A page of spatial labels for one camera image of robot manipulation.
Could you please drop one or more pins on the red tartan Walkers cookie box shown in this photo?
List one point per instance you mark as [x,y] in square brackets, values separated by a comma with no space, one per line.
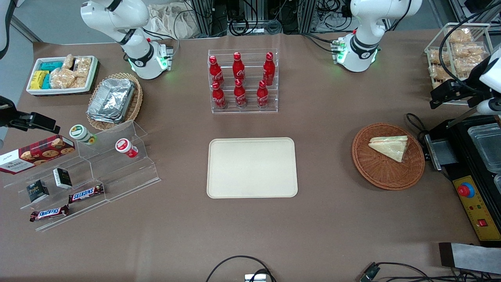
[39,154]

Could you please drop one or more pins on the small black box white label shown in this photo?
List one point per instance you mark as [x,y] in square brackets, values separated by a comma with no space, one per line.
[62,178]

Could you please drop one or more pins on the clear bag of puffed snacks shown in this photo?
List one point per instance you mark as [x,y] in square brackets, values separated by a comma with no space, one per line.
[465,64]
[81,82]
[438,72]
[68,62]
[438,56]
[83,66]
[460,36]
[440,83]
[62,78]
[467,49]

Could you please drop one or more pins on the grey strip with black end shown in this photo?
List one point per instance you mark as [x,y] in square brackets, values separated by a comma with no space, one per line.
[473,258]

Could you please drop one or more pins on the yellow snack packet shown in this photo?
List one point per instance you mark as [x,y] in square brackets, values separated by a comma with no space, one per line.
[38,80]

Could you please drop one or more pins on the green lid sunflower cup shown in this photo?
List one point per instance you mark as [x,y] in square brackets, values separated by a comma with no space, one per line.
[80,133]

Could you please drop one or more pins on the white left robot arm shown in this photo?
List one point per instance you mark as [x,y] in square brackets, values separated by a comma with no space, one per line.
[362,47]

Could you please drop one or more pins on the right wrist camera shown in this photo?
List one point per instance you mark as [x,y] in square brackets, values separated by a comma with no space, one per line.
[7,111]

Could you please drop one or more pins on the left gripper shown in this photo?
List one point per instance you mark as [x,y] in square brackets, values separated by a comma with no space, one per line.
[463,88]

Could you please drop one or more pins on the white rectangular snack bin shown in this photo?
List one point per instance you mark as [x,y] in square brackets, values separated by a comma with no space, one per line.
[58,91]

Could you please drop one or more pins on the stack of foil trays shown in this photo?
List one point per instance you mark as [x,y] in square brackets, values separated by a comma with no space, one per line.
[111,100]

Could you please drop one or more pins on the red lid cup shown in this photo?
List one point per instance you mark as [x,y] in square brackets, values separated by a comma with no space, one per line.
[124,146]

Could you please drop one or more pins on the small black box gold print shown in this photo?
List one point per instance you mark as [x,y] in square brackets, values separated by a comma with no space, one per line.
[37,191]

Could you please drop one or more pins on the clear acrylic stepped shelf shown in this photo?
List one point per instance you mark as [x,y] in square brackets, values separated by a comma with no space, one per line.
[125,176]
[51,229]

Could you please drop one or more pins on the clear acrylic bottle rack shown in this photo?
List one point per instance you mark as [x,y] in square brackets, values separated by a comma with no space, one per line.
[250,111]

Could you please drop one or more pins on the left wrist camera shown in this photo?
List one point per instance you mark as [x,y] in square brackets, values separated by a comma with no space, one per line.
[477,80]

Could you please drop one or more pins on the red Coca-Cola bottle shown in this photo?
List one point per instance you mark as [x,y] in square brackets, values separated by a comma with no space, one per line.
[269,70]
[240,96]
[215,72]
[218,98]
[262,97]
[238,68]

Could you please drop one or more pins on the Snickers chocolate bar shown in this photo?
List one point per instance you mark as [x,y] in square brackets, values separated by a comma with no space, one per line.
[49,213]
[86,194]

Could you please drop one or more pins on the oval light wicker basket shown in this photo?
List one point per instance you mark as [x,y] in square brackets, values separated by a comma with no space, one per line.
[137,98]

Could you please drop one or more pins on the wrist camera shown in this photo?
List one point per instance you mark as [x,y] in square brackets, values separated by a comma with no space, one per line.
[477,80]
[7,111]

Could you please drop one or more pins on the small silver device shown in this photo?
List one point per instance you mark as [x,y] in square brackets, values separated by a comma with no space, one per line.
[254,278]

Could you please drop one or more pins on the black sealing machine yellow panel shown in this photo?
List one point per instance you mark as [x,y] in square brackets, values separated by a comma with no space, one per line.
[462,133]

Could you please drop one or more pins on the cream plastic serving tray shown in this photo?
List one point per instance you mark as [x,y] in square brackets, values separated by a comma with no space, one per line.
[250,168]

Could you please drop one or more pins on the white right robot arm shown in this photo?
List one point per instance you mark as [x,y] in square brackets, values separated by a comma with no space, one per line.
[137,51]

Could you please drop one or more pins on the red emergency stop button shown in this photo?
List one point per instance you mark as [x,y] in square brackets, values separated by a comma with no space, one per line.
[465,190]

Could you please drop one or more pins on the triangle sandwich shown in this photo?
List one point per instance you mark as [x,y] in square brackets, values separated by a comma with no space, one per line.
[391,149]

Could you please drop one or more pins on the small teal snack packet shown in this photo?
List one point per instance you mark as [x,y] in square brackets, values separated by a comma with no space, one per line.
[46,82]

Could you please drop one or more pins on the clear plastic container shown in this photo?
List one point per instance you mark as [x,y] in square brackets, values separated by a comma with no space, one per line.
[498,184]
[485,147]

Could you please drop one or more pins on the aluminium frame post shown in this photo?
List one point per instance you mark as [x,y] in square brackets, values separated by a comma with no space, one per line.
[307,15]
[201,15]

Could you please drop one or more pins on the round brown wicker basket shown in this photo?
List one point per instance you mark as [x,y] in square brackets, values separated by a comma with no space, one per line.
[387,176]

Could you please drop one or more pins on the long teal snack packet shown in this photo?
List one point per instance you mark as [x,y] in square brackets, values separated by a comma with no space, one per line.
[51,65]

